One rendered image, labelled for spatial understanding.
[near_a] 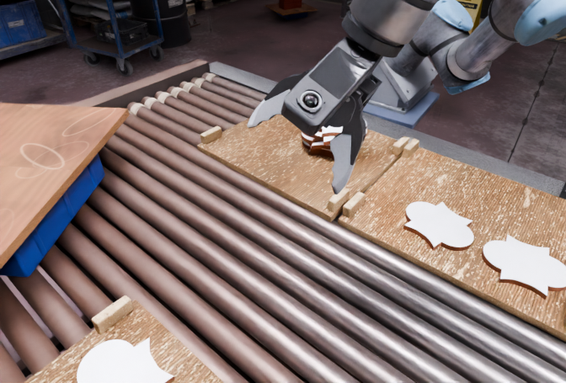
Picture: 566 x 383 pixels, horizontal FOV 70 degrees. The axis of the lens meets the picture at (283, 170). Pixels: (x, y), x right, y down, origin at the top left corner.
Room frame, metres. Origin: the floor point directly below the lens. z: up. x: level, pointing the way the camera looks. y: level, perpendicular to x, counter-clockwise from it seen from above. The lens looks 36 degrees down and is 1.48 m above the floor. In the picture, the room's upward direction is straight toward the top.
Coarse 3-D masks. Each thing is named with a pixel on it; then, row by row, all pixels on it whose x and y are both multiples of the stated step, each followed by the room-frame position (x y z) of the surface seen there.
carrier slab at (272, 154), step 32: (256, 128) 0.94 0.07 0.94; (288, 128) 0.94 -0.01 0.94; (224, 160) 0.79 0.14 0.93; (256, 160) 0.79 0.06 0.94; (288, 160) 0.79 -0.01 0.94; (320, 160) 0.79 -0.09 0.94; (384, 160) 0.79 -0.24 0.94; (288, 192) 0.67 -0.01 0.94; (320, 192) 0.67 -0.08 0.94; (352, 192) 0.67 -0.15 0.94
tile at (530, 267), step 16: (512, 240) 0.52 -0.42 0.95; (496, 256) 0.48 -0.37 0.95; (512, 256) 0.48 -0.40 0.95; (528, 256) 0.48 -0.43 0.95; (544, 256) 0.48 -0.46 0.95; (512, 272) 0.45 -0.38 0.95; (528, 272) 0.45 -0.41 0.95; (544, 272) 0.45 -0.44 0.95; (560, 272) 0.45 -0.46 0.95; (528, 288) 0.42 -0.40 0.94; (544, 288) 0.41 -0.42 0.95; (560, 288) 0.42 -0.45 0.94
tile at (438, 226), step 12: (420, 204) 0.62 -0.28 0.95; (444, 204) 0.62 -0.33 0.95; (408, 216) 0.58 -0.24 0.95; (420, 216) 0.58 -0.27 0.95; (432, 216) 0.58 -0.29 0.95; (444, 216) 0.58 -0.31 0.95; (456, 216) 0.58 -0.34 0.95; (408, 228) 0.55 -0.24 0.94; (420, 228) 0.55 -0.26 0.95; (432, 228) 0.55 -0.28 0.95; (444, 228) 0.55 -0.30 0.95; (456, 228) 0.55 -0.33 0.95; (468, 228) 0.55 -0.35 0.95; (432, 240) 0.52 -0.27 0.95; (444, 240) 0.52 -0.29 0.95; (456, 240) 0.52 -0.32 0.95; (468, 240) 0.52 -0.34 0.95
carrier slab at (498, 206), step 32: (416, 160) 0.79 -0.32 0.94; (448, 160) 0.79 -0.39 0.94; (384, 192) 0.67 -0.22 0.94; (416, 192) 0.67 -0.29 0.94; (448, 192) 0.67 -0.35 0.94; (480, 192) 0.67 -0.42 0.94; (512, 192) 0.67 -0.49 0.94; (544, 192) 0.67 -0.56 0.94; (352, 224) 0.57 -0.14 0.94; (384, 224) 0.57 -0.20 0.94; (480, 224) 0.57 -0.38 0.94; (512, 224) 0.57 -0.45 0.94; (544, 224) 0.57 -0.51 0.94; (416, 256) 0.49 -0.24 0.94; (448, 256) 0.49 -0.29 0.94; (480, 256) 0.49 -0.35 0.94; (480, 288) 0.42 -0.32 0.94; (512, 288) 0.42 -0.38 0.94; (544, 320) 0.36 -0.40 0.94
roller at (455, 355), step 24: (120, 144) 0.89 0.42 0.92; (144, 168) 0.80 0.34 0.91; (168, 168) 0.78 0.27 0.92; (192, 192) 0.70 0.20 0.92; (216, 216) 0.63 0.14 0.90; (240, 216) 0.61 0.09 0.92; (264, 240) 0.55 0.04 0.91; (288, 240) 0.55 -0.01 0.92; (288, 264) 0.51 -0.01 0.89; (312, 264) 0.49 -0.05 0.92; (336, 288) 0.44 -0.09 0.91; (360, 288) 0.43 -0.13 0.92; (384, 312) 0.39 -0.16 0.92; (408, 312) 0.39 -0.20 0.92; (408, 336) 0.35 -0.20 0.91; (432, 336) 0.35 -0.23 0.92; (456, 360) 0.31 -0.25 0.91; (480, 360) 0.31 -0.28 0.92
